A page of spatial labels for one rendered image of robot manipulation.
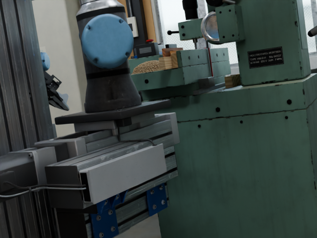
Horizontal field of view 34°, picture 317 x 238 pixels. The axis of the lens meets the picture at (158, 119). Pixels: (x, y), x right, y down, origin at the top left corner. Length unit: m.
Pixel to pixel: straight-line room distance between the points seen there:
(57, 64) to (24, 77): 2.12
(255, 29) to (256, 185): 0.53
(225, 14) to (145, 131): 0.58
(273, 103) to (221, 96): 0.18
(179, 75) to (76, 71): 1.74
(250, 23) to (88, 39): 0.81
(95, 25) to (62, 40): 2.26
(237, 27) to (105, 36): 0.69
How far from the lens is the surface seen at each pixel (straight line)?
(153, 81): 1.75
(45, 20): 3.49
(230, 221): 1.85
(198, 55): 1.88
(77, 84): 3.39
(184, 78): 1.71
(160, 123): 1.43
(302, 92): 1.71
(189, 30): 1.98
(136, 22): 3.44
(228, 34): 1.77
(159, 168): 1.20
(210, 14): 1.85
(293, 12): 1.82
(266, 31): 1.83
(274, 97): 1.72
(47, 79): 2.26
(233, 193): 1.82
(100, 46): 1.17
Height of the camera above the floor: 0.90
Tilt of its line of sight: 5 degrees down
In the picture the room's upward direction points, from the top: 8 degrees counter-clockwise
